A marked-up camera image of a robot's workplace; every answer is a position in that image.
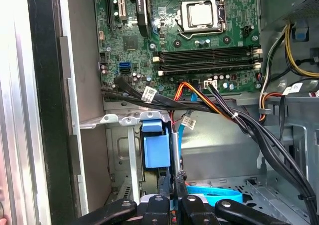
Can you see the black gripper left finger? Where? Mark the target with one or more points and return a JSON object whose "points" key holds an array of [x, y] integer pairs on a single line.
{"points": [[157, 210]]}

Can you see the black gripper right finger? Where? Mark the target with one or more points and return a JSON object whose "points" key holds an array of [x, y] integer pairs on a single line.
{"points": [[194, 210]]}

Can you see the hard disk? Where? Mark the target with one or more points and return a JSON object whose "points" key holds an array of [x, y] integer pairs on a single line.
{"points": [[157, 150]]}

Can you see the metal disk bay cage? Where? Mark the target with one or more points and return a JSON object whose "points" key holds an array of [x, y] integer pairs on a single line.
{"points": [[132, 147]]}

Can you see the metal optical drive cage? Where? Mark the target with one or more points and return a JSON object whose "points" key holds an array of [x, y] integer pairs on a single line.
{"points": [[299, 135]]}

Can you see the black RAM slot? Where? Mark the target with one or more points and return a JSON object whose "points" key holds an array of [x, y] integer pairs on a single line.
{"points": [[207, 58], [207, 70], [207, 64], [207, 52]]}

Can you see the black PC case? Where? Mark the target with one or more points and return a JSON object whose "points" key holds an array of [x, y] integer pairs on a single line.
{"points": [[47, 85]]}

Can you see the green motherboard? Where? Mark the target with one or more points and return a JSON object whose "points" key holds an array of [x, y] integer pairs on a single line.
{"points": [[174, 38]]}

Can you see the socket locking lever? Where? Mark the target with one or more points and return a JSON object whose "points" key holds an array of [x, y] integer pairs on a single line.
{"points": [[207, 32]]}

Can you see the CPU socket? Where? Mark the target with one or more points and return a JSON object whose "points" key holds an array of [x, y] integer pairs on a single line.
{"points": [[179, 18]]}

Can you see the black graphics card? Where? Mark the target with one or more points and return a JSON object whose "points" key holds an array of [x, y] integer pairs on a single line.
{"points": [[142, 16]]}

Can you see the silver CPU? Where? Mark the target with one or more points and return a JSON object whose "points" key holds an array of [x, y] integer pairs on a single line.
{"points": [[200, 14]]}

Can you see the metal socket cover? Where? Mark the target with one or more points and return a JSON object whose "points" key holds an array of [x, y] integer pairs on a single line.
{"points": [[185, 13]]}

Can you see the black expansion slot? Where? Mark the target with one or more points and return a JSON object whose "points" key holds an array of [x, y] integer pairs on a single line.
{"points": [[111, 6]]}

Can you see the white expansion slot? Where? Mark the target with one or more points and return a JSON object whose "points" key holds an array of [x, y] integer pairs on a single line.
{"points": [[122, 3]]}

